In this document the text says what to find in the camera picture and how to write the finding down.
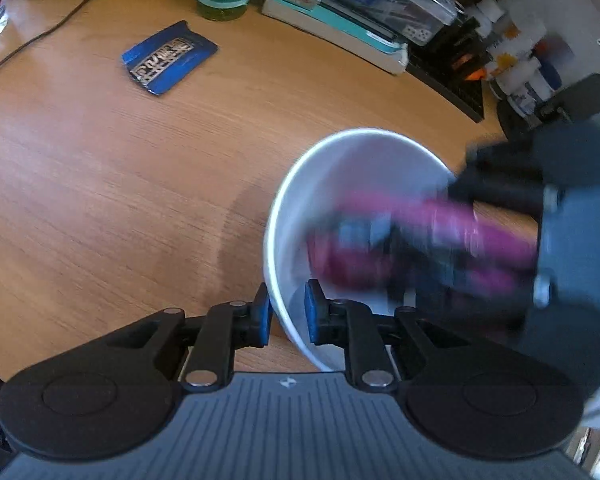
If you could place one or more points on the blue patterned packet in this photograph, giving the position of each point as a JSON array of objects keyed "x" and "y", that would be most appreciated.
[{"x": 172, "y": 57}]

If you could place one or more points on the white bowl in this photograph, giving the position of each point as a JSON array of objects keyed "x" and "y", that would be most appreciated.
[{"x": 360, "y": 170}]

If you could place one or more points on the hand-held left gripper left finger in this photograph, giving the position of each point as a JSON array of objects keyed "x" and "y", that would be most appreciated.
[{"x": 261, "y": 316}]

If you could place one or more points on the white and teal book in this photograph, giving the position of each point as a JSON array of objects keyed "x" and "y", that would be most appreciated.
[{"x": 340, "y": 35}]

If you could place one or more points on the black metal device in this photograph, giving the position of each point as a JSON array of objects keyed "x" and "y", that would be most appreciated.
[{"x": 580, "y": 100}]

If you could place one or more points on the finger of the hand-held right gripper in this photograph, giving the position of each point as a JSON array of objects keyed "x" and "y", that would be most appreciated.
[{"x": 410, "y": 265}]

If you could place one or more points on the row of small paint bottles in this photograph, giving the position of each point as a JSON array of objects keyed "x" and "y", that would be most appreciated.
[{"x": 520, "y": 60}]

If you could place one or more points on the pink sponge cloth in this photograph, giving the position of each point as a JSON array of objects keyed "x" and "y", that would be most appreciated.
[{"x": 480, "y": 235}]

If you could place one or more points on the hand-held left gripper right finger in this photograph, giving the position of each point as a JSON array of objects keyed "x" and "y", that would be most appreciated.
[{"x": 311, "y": 315}]

